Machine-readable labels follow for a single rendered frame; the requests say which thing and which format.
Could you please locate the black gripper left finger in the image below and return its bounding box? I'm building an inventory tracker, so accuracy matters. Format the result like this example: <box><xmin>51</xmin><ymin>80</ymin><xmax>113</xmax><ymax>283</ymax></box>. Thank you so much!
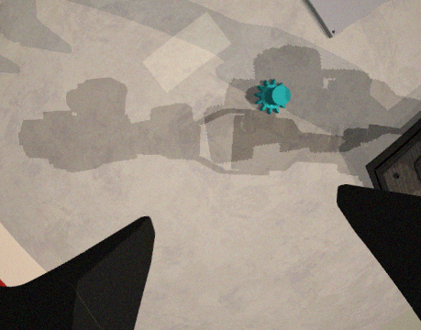
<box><xmin>0</xmin><ymin>216</ymin><xmax>155</xmax><ymax>330</ymax></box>

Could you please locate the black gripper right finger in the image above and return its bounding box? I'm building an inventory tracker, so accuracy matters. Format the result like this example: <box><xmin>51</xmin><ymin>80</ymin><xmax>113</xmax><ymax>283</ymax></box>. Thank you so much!
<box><xmin>338</xmin><ymin>183</ymin><xmax>421</xmax><ymax>322</ymax></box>

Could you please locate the teal gear with tall hub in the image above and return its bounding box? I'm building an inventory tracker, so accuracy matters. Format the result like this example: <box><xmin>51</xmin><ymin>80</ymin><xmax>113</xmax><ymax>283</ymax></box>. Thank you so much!
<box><xmin>254</xmin><ymin>78</ymin><xmax>291</xmax><ymax>114</ymax></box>

